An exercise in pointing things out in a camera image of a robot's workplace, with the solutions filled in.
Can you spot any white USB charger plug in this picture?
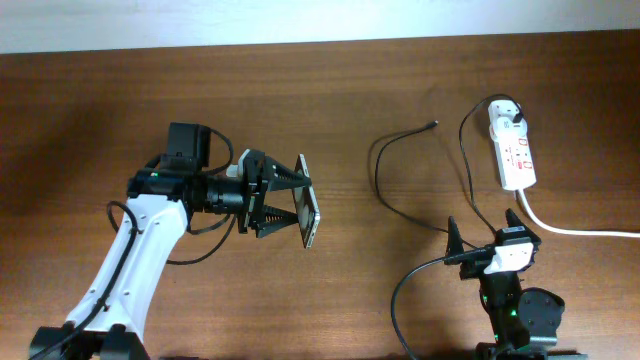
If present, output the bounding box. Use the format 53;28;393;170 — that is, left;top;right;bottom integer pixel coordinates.
488;100;526;131

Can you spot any black smartphone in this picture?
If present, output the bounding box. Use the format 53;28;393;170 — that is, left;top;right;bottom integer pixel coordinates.
292;185;321;249

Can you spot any white power strip cord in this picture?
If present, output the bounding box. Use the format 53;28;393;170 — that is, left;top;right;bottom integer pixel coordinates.
515;187;640;239

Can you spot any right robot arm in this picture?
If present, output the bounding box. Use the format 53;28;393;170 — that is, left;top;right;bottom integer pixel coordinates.
444;209;565;359

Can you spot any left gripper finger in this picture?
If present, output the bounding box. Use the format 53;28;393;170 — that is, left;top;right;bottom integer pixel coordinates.
264;156;311;192
255;205;298;238

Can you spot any white power strip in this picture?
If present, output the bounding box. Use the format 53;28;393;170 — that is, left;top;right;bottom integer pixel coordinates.
489;112;536;191

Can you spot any black USB charging cable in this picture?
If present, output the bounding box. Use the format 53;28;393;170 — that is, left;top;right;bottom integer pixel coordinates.
374;93;526;250

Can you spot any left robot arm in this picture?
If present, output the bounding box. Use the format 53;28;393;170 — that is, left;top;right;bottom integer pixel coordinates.
29;123;320;359

